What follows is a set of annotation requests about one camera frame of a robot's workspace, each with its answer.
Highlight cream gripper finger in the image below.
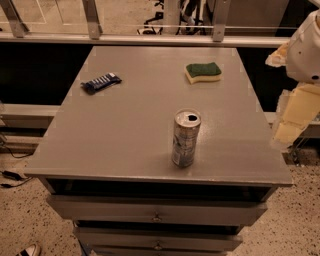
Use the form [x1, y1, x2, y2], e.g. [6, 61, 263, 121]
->
[273, 83, 320, 144]
[265, 42, 289, 68]

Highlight silver redbull can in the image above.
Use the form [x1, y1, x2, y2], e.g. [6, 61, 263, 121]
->
[172, 109, 201, 168]

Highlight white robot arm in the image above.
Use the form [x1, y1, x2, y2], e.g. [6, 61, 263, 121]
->
[265, 10, 320, 148]

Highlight blue rxbar wrapper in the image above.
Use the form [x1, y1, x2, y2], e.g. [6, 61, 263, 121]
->
[81, 73, 122, 95]

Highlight green yellow sponge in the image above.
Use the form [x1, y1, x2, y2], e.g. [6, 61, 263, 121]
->
[185, 62, 222, 84]

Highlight top grey drawer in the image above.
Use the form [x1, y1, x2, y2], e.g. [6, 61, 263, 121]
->
[48, 195, 267, 226]

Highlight grey drawer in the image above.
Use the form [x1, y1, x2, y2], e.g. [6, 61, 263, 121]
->
[48, 195, 267, 226]
[74, 227, 242, 251]

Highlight metal railing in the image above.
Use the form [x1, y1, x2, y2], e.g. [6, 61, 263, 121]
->
[0, 0, 289, 47]

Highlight grey drawer cabinet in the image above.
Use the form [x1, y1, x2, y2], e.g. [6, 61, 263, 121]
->
[26, 46, 292, 256]

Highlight white sneaker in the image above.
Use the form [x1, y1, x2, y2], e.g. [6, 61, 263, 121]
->
[15, 244, 41, 256]

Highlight black power adapter cable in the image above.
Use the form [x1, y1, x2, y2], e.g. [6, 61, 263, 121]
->
[0, 169, 34, 189]

